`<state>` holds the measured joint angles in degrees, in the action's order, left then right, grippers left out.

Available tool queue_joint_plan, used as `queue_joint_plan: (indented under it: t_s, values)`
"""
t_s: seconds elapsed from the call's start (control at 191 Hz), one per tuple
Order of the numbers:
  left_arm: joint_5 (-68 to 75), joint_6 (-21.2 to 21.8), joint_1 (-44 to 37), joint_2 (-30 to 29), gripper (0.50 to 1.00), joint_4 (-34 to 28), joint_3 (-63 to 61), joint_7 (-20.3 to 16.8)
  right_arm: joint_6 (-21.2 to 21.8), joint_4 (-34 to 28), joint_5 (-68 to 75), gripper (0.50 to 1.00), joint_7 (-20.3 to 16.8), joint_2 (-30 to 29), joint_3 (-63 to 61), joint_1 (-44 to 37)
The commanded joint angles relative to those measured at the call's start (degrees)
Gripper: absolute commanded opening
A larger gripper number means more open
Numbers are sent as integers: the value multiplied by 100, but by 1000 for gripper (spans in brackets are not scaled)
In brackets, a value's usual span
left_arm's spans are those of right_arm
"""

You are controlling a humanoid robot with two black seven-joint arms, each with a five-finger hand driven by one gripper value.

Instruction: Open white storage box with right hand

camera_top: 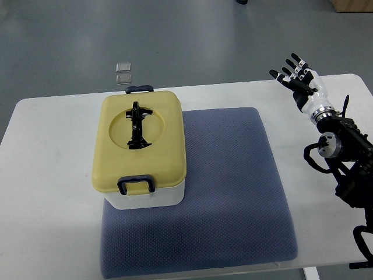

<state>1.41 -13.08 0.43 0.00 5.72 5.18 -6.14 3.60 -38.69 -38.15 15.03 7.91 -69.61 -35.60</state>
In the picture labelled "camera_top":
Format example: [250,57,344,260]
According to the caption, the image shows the upper clear floor marker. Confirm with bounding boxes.
[116,62,131,73]

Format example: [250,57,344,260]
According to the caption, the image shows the lower clear floor marker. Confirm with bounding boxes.
[116,73,132,85]

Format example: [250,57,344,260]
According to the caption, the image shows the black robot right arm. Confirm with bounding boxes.
[304,96,372,270]

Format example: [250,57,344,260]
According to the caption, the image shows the yellow box lid black handle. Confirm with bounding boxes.
[92,90,187,195]

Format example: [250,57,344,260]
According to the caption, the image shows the black bracket at table edge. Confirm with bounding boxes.
[349,261,373,270]

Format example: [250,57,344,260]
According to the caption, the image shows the brown cardboard box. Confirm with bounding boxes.
[330,0,372,13]

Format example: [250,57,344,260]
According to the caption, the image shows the clear floor marker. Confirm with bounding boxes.
[116,73,132,85]
[116,62,131,73]

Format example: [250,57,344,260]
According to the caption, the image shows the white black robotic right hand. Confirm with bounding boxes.
[269,53,336,124]

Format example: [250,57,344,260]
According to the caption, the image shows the dark object on floor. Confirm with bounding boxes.
[236,0,248,5]

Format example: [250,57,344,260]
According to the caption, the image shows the white storage box base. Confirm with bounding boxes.
[102,180,185,210]

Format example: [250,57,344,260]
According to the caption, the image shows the blue grey fabric cushion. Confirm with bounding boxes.
[100,107,298,279]

